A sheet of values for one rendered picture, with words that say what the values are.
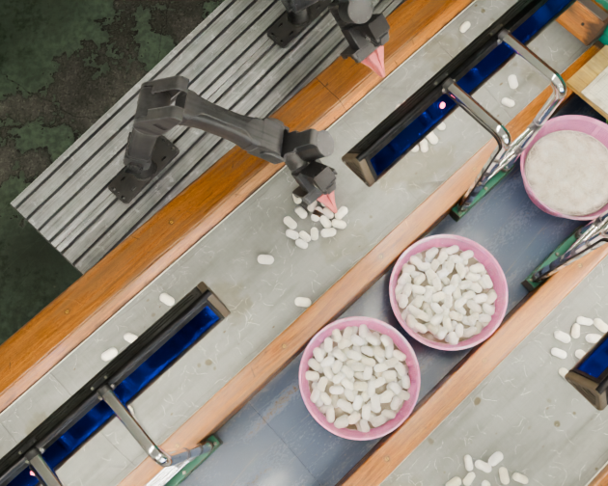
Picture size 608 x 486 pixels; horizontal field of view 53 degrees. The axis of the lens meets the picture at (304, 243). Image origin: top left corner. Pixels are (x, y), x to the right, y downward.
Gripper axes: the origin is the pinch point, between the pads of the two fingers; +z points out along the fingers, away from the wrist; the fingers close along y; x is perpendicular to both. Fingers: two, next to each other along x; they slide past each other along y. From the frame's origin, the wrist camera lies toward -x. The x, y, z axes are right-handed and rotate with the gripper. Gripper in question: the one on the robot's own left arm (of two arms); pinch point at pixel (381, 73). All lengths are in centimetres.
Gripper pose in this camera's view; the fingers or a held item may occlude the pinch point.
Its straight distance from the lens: 150.9
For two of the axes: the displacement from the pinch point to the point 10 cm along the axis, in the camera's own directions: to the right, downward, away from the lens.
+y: 7.3, -6.6, 1.4
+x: -4.1, -2.7, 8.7
